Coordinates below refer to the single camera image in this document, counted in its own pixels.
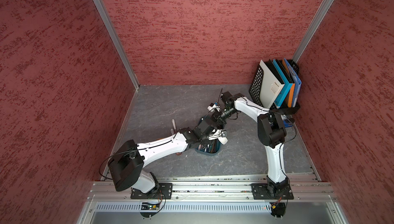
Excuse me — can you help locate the teal plastic storage box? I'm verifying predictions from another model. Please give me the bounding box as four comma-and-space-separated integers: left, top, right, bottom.
196, 124, 223, 155

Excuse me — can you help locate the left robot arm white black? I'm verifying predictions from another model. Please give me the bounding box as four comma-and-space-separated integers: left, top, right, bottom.
108, 117, 224, 195

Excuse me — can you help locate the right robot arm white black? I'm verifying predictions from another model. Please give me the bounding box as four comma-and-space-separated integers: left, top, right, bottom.
217, 92, 289, 195

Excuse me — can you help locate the black mesh file rack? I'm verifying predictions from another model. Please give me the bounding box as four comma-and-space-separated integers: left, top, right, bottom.
249, 58, 302, 115

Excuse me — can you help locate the white folder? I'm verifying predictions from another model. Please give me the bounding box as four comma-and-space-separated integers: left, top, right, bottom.
259, 61, 282, 109

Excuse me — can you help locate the orange folder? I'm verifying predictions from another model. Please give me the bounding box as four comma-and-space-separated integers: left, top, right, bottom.
282, 59, 295, 108

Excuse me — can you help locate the teal folder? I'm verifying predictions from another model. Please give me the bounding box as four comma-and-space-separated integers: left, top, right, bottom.
273, 59, 293, 108

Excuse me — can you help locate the blue folder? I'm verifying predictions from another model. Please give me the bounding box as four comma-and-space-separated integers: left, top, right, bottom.
284, 59, 302, 107

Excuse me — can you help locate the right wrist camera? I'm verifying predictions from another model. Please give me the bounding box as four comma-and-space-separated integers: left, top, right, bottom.
207, 103, 221, 112

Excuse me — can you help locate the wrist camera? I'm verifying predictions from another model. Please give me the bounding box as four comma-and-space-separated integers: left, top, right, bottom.
207, 103, 221, 112
208, 130, 228, 145

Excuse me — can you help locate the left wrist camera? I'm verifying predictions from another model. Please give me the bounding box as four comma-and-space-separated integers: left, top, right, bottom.
208, 130, 228, 145

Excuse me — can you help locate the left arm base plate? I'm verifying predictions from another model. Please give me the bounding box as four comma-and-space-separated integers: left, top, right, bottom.
130, 183, 173, 200

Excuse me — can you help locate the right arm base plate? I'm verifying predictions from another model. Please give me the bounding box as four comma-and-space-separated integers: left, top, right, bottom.
251, 184, 294, 200

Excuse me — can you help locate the perforated cable tray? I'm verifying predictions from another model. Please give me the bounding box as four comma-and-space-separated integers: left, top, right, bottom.
95, 201, 271, 214

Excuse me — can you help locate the right corner aluminium post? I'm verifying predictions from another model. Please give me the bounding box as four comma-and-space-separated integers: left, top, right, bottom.
292, 0, 334, 63

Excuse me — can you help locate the corner aluminium post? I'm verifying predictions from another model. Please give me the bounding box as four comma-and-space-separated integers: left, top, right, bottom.
292, 0, 334, 63
93, 0, 140, 91

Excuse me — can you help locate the aluminium front rail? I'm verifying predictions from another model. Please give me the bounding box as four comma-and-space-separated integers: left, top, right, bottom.
87, 179, 338, 201

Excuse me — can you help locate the left corner aluminium post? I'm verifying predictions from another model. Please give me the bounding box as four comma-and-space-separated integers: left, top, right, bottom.
93, 0, 140, 91

